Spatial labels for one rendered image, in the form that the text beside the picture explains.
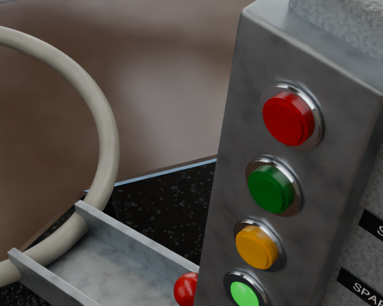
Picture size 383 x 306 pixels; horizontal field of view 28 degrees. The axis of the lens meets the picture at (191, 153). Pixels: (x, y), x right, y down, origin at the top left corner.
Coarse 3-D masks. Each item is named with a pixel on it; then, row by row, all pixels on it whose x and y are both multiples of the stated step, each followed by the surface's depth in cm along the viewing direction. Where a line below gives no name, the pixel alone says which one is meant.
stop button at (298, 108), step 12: (276, 96) 35; (264, 108) 36; (276, 108) 35; (288, 108) 35; (300, 108) 35; (264, 120) 36; (276, 120) 36; (288, 120) 35; (300, 120) 35; (276, 132) 36; (288, 132) 36; (300, 132) 35; (288, 144) 36
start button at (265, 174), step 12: (264, 168) 39; (252, 180) 39; (264, 180) 39; (276, 180) 38; (252, 192) 40; (264, 192) 39; (276, 192) 39; (288, 192) 39; (264, 204) 40; (276, 204) 39; (288, 204) 39
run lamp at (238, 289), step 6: (234, 282) 47; (234, 288) 47; (240, 288) 46; (246, 288) 46; (234, 294) 47; (240, 294) 46; (246, 294) 46; (252, 294) 46; (240, 300) 47; (246, 300) 46; (252, 300) 46
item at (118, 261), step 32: (96, 224) 98; (64, 256) 98; (96, 256) 98; (128, 256) 97; (160, 256) 91; (32, 288) 94; (64, 288) 88; (96, 288) 93; (128, 288) 93; (160, 288) 92
